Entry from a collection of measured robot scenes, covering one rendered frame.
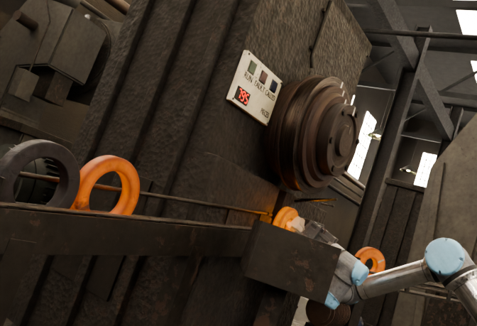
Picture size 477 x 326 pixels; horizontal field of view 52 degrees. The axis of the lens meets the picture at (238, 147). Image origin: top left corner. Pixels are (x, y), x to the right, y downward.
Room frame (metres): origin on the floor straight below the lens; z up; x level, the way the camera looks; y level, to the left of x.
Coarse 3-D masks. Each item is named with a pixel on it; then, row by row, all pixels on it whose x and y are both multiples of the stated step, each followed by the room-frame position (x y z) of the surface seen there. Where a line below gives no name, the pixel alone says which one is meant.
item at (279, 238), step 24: (264, 240) 1.19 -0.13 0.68; (288, 240) 1.19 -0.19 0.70; (312, 240) 1.19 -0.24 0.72; (240, 264) 1.42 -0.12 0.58; (264, 264) 1.19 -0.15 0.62; (288, 264) 1.19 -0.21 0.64; (312, 264) 1.19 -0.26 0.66; (336, 264) 1.19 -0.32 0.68; (264, 288) 1.32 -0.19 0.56; (288, 288) 1.19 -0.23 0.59; (312, 288) 1.19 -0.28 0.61; (264, 312) 1.31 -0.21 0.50
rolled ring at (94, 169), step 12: (108, 156) 1.12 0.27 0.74; (84, 168) 1.09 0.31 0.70; (96, 168) 1.09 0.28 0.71; (108, 168) 1.11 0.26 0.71; (120, 168) 1.14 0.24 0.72; (132, 168) 1.17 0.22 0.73; (84, 180) 1.07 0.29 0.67; (96, 180) 1.10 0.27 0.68; (132, 180) 1.18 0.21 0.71; (84, 192) 1.08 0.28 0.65; (132, 192) 1.20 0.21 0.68; (72, 204) 1.09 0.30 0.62; (84, 204) 1.09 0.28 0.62; (120, 204) 1.20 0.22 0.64; (132, 204) 1.21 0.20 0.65
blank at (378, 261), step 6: (360, 252) 2.14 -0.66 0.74; (366, 252) 2.14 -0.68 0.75; (372, 252) 2.15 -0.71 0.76; (378, 252) 2.16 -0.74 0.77; (366, 258) 2.14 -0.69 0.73; (372, 258) 2.15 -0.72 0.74; (378, 258) 2.16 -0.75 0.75; (378, 264) 2.17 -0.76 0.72; (384, 264) 2.18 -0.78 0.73; (372, 270) 2.18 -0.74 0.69; (378, 270) 2.17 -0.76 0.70; (384, 270) 2.18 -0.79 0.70
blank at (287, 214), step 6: (282, 210) 1.85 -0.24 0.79; (288, 210) 1.85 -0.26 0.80; (294, 210) 1.88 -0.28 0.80; (276, 216) 1.84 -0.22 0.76; (282, 216) 1.83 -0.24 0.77; (288, 216) 1.85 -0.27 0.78; (294, 216) 1.89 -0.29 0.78; (276, 222) 1.83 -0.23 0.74; (282, 222) 1.83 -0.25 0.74; (288, 228) 1.92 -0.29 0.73
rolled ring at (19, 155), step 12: (24, 144) 0.96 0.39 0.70; (36, 144) 0.96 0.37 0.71; (48, 144) 0.98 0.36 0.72; (12, 156) 0.93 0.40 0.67; (24, 156) 0.94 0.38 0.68; (36, 156) 0.96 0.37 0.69; (48, 156) 0.99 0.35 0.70; (60, 156) 1.01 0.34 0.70; (72, 156) 1.03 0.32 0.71; (0, 168) 0.93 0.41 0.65; (12, 168) 0.93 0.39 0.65; (60, 168) 1.04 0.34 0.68; (72, 168) 1.04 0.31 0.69; (12, 180) 0.94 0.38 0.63; (60, 180) 1.06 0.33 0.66; (72, 180) 1.05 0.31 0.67; (12, 192) 0.95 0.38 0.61; (60, 192) 1.05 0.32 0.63; (72, 192) 1.06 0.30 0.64; (48, 204) 1.05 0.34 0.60; (60, 204) 1.04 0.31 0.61
